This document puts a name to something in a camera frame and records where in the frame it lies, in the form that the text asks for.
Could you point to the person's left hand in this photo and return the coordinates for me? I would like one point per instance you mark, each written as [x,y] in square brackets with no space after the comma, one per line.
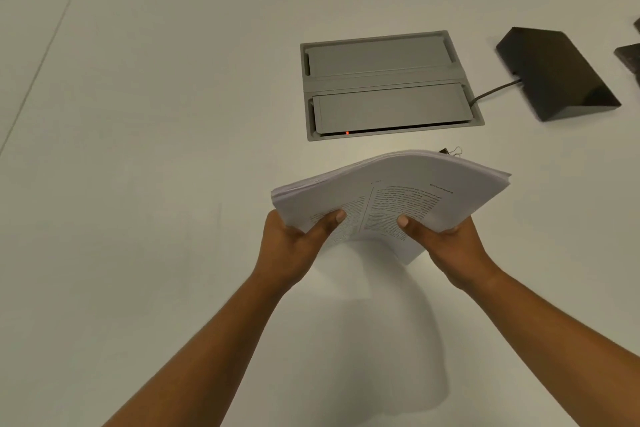
[290,256]

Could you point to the person's right hand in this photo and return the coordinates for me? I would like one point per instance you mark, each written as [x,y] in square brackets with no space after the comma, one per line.
[455,256]

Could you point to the black binder clip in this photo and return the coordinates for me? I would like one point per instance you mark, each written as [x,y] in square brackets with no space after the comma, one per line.
[444,151]

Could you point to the person's left forearm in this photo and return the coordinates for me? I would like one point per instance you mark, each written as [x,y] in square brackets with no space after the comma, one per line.
[200,366]

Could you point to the person's right forearm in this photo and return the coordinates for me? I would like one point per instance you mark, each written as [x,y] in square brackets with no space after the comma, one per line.
[560,341]

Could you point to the black wedge-shaped device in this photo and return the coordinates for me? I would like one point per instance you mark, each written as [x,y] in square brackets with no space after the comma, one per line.
[550,71]

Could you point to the white table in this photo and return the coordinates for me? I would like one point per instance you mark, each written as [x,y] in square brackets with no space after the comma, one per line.
[125,116]

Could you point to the black flat device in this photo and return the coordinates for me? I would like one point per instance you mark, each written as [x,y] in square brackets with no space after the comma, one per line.
[631,59]

